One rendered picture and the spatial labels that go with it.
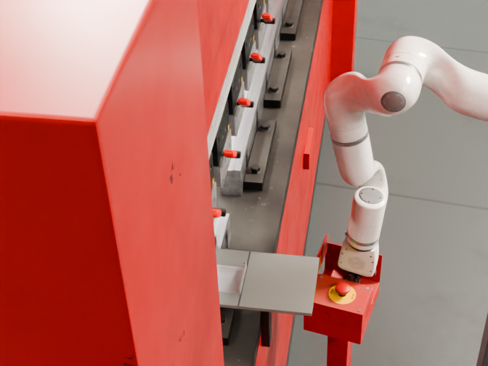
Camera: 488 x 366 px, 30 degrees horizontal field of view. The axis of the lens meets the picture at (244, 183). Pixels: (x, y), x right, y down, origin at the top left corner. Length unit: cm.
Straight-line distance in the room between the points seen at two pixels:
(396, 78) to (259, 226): 70
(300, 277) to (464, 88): 58
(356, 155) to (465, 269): 154
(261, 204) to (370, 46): 241
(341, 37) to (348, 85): 219
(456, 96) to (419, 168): 204
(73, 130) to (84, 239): 8
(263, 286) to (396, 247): 159
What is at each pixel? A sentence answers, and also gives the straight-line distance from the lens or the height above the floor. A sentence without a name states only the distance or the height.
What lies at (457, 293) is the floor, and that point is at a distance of 355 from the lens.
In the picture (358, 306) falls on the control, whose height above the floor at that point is 78.
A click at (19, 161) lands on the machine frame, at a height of 227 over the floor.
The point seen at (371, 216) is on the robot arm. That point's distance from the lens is 230.
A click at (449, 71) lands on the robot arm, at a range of 206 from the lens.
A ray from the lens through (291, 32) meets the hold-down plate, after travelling 322.
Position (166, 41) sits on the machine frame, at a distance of 63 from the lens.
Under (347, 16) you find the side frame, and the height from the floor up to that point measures 46.
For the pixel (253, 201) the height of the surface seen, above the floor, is 87.
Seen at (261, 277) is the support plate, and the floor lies 100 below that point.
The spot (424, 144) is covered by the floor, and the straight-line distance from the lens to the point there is 421.
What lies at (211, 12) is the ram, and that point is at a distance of 190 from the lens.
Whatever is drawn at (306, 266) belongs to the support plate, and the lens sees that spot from 220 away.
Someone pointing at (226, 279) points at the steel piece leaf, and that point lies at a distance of 217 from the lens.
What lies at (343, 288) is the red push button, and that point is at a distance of 242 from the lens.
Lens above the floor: 259
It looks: 41 degrees down
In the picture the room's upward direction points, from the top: 2 degrees counter-clockwise
